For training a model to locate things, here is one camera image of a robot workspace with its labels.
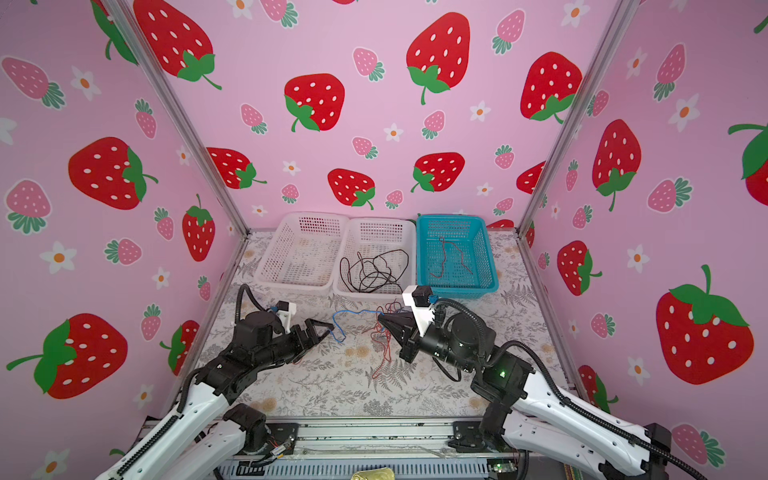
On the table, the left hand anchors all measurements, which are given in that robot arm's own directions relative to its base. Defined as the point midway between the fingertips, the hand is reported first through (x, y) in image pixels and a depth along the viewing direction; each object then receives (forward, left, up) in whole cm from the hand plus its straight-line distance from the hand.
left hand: (326, 333), depth 75 cm
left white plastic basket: (+41, +20, -16) cm, 48 cm away
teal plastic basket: (+41, -40, -17) cm, 60 cm away
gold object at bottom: (-28, -16, -12) cm, 34 cm away
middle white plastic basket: (+50, -8, -15) cm, 53 cm away
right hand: (-5, -14, +17) cm, 23 cm away
